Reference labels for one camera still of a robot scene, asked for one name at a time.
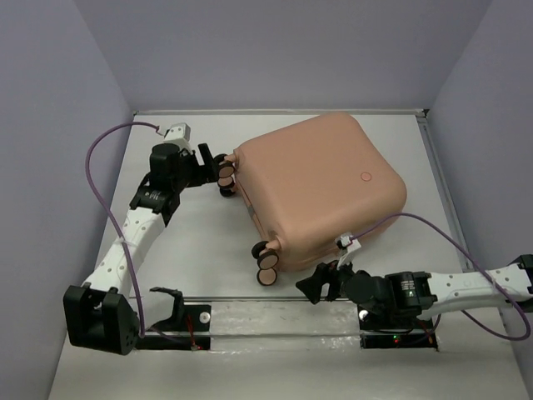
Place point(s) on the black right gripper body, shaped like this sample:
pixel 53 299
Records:
pixel 338 278

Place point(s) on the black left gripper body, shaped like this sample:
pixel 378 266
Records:
pixel 192 174

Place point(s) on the pink hard-shell suitcase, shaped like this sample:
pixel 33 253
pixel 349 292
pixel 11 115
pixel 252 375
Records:
pixel 305 185

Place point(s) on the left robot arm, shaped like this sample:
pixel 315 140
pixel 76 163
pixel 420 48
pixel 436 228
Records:
pixel 109 312

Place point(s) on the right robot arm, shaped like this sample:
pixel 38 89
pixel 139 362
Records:
pixel 422 295

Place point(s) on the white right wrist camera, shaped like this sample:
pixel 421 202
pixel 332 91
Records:
pixel 348 246

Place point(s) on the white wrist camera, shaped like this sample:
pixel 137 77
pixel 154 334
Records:
pixel 178 134
pixel 348 246

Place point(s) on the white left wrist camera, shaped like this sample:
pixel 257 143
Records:
pixel 178 134

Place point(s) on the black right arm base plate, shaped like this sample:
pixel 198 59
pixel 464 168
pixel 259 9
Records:
pixel 381 332

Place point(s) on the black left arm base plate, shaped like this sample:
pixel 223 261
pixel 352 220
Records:
pixel 191 333

